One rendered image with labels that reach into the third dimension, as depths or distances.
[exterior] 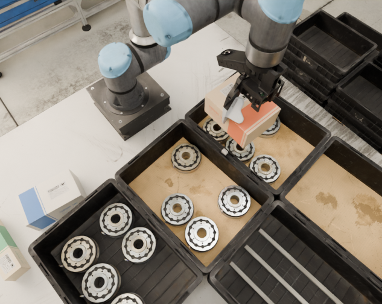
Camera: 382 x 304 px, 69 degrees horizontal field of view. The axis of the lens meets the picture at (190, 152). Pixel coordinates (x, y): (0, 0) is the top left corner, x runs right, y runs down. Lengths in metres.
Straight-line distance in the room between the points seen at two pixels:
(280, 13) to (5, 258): 1.05
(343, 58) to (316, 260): 1.28
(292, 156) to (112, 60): 0.70
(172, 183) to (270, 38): 0.59
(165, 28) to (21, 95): 2.15
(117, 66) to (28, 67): 1.79
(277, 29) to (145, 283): 0.74
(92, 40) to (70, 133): 1.54
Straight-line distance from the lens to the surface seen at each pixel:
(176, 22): 0.48
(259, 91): 0.63
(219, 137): 1.00
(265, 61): 0.57
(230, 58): 0.67
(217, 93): 0.76
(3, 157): 1.38
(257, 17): 0.53
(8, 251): 1.16
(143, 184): 0.97
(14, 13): 2.59
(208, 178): 0.96
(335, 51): 1.95
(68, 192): 1.08
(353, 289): 1.01
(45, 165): 1.27
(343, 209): 1.04
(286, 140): 1.07
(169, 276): 0.90
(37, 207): 1.11
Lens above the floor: 1.73
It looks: 64 degrees down
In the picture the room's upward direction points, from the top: 2 degrees counter-clockwise
